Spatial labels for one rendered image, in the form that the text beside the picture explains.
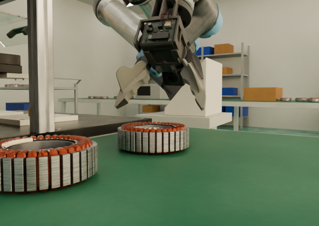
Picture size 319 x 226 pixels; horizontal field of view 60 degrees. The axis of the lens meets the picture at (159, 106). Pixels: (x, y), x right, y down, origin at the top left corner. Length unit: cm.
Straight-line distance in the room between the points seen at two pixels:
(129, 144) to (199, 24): 34
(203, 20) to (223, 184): 43
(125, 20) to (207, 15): 23
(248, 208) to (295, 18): 706
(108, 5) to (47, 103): 44
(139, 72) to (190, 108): 61
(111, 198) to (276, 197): 14
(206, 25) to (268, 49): 658
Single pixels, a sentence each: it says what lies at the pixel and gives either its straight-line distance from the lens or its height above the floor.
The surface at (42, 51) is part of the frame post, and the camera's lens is 51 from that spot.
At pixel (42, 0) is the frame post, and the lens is 53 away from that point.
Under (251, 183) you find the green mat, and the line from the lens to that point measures 29.
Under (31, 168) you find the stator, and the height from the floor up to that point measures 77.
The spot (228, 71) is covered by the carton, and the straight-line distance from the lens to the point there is 695.
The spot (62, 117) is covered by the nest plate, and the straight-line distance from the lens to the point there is 69.
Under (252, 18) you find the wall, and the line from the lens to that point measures 746.
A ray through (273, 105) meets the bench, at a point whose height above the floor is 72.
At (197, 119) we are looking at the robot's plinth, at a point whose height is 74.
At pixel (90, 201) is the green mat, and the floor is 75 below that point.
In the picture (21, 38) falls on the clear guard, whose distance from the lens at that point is 106.
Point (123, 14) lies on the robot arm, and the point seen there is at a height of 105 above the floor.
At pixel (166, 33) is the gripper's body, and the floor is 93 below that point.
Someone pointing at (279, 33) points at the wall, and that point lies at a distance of 723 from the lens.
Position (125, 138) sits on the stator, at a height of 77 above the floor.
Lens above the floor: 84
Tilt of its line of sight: 3 degrees down
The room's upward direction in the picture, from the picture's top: straight up
